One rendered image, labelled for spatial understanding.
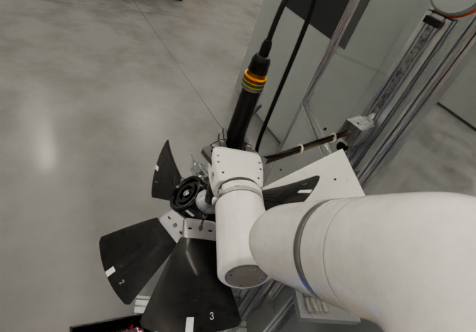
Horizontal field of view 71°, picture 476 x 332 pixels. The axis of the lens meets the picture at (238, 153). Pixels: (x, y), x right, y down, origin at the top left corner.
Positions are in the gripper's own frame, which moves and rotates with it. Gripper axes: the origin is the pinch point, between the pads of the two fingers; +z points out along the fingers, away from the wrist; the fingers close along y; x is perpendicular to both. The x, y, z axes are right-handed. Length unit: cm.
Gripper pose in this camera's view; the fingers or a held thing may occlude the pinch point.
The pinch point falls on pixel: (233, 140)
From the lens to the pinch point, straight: 71.8
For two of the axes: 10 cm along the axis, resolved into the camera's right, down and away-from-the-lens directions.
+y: 9.5, 1.8, 2.4
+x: 2.9, -7.4, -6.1
